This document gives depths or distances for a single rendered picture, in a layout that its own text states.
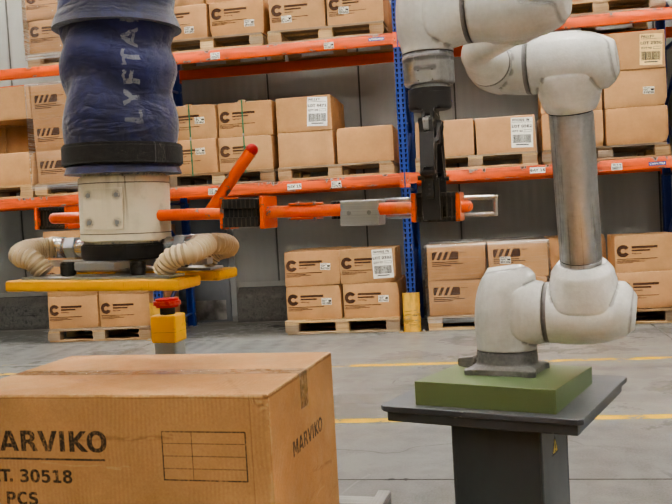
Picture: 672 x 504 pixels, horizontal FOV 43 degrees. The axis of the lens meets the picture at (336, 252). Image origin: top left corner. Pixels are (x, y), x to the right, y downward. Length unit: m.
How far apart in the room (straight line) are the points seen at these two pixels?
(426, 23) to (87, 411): 0.87
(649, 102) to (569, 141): 6.81
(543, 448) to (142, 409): 1.07
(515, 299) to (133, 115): 1.06
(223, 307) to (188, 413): 8.98
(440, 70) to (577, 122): 0.61
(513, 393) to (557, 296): 0.27
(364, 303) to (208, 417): 7.39
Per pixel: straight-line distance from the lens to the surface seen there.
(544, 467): 2.19
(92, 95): 1.60
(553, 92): 1.99
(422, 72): 1.48
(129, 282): 1.52
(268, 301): 10.16
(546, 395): 2.01
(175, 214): 1.60
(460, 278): 8.59
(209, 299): 10.45
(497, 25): 1.46
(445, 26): 1.47
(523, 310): 2.15
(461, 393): 2.08
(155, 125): 1.59
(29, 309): 11.34
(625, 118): 8.77
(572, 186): 2.05
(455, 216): 1.46
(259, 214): 1.53
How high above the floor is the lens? 1.23
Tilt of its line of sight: 3 degrees down
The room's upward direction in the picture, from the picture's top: 3 degrees counter-clockwise
